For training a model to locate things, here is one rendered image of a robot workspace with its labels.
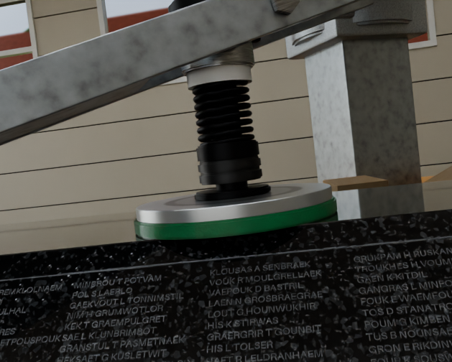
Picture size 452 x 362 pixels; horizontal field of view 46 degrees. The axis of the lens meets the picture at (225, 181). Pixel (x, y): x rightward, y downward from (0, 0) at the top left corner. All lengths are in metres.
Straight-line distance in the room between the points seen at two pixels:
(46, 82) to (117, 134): 6.60
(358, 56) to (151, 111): 5.74
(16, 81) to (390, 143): 1.01
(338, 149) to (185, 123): 5.53
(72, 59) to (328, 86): 0.94
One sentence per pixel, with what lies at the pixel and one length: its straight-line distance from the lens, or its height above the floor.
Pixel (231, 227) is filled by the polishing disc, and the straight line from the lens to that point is 0.47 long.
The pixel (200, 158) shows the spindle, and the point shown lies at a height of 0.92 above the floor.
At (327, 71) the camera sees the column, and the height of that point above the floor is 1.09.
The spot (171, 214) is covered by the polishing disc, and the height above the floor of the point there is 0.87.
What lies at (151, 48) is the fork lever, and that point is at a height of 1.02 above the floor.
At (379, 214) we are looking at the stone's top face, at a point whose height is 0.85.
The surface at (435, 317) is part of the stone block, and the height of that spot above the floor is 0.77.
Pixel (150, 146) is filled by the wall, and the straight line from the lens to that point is 6.93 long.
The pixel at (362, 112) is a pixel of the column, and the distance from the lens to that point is 1.31.
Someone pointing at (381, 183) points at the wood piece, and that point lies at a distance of 1.08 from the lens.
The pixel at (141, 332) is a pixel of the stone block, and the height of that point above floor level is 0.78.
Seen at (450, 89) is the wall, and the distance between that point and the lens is 6.81.
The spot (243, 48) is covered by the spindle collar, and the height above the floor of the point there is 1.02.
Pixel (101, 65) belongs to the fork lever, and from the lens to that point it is 0.50.
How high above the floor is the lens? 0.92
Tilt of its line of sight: 3 degrees down
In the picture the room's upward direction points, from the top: 7 degrees counter-clockwise
